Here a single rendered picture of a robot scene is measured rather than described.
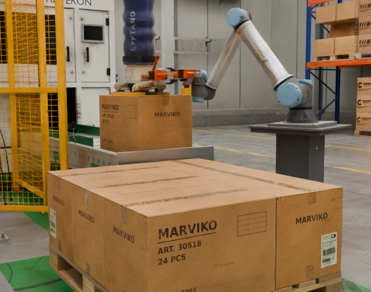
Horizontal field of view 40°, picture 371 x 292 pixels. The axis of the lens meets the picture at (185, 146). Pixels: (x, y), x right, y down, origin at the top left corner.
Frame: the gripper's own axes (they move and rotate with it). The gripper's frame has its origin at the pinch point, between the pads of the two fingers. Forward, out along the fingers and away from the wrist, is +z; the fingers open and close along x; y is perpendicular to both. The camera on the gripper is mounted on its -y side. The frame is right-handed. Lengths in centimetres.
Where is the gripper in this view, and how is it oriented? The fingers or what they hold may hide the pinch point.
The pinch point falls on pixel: (159, 75)
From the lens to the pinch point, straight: 331.2
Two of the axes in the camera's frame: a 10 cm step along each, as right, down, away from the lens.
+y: -5.2, -1.1, 8.5
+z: -8.5, 0.5, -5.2
